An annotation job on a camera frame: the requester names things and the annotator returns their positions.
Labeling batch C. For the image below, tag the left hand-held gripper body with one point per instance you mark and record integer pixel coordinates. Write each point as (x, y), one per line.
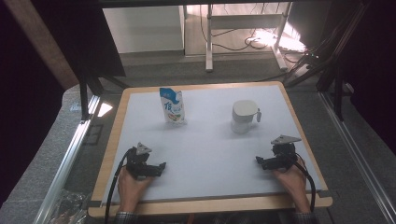
(137, 165)

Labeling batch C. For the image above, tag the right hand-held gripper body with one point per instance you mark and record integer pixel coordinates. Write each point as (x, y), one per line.
(285, 155)

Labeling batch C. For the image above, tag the white cup with hinged lid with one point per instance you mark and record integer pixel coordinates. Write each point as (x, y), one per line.
(244, 116)

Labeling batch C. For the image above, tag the blue and white milk pouch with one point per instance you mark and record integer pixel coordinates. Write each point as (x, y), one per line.
(173, 107)

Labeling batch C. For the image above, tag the person's left hand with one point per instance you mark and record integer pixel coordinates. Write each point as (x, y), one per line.
(130, 193)

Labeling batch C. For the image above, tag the person's right hand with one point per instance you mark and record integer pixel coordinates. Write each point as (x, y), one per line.
(295, 185)

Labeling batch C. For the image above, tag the white table mat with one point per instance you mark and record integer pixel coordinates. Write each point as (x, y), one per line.
(205, 155)

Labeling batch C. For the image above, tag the black floor plate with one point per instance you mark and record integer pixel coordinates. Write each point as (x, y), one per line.
(93, 134)

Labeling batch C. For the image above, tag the black tape strip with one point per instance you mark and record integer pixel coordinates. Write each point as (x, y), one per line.
(94, 203)
(324, 193)

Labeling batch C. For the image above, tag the clear plastic bag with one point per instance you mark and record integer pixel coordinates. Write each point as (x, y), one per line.
(68, 207)

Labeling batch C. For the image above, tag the black tripod stand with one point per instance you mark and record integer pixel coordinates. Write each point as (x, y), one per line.
(338, 93)

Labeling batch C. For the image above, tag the black metal stand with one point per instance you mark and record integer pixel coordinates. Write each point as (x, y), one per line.
(83, 99)

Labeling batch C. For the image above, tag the white panel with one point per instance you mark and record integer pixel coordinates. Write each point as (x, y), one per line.
(143, 29)

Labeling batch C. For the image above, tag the brown wooden beam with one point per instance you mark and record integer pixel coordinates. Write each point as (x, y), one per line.
(40, 40)

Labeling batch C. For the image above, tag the aluminium rail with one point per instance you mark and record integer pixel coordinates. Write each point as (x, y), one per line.
(351, 146)
(68, 155)

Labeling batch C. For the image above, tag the white metal desk frame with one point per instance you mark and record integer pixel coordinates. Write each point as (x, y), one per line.
(209, 46)

